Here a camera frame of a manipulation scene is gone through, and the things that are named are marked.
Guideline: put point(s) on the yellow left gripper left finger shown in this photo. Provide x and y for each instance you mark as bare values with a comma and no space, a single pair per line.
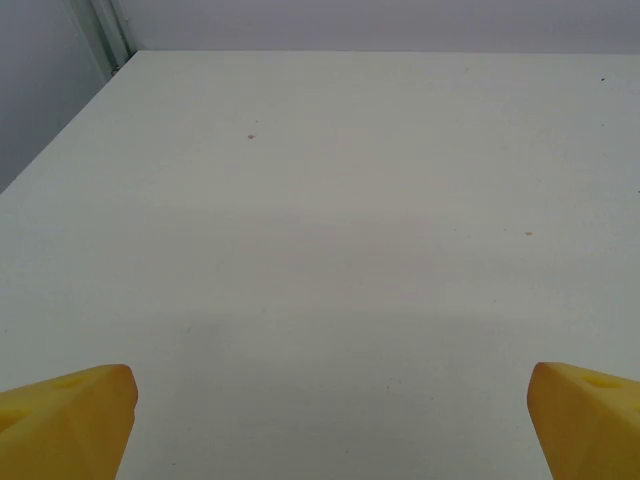
65,425

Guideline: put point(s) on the aluminium frame post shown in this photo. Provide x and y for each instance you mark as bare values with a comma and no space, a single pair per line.
107,30

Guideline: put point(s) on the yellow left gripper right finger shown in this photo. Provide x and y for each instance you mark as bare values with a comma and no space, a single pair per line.
590,425

